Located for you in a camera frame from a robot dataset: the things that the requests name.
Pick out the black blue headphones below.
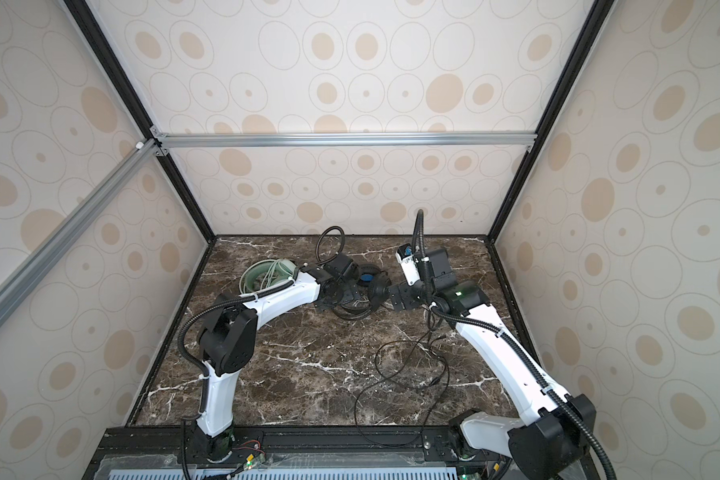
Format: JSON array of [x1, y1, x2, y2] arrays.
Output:
[[331, 263, 391, 321]]

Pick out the mint green headphones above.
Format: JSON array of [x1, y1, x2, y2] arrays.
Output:
[[238, 258, 296, 295]]

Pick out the black headphone cable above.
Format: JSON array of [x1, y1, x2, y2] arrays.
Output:
[[353, 299, 457, 448]]

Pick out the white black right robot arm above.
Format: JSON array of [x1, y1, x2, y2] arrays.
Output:
[[390, 211, 616, 479]]

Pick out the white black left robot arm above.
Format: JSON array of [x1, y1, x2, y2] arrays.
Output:
[[177, 226, 362, 463]]

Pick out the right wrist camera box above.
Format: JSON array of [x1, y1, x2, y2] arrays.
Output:
[[395, 243, 422, 286]]

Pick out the silver aluminium back rail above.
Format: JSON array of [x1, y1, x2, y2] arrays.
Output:
[[157, 131, 536, 148]]

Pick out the silver aluminium rail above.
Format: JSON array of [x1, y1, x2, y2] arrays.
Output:
[[0, 139, 158, 328], [157, 131, 536, 148]]

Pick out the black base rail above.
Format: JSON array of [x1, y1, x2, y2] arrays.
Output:
[[95, 424, 601, 480]]

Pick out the black vertical frame post right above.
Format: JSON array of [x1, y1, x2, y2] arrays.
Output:
[[486, 0, 615, 245]]

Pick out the black vertical frame post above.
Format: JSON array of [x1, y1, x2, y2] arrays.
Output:
[[486, 0, 615, 245], [63, 0, 216, 244]]

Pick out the black vertical frame post left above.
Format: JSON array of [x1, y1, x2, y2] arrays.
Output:
[[63, 0, 216, 244]]

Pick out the silver aluminium left rail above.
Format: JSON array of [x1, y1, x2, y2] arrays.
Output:
[[0, 139, 158, 328]]

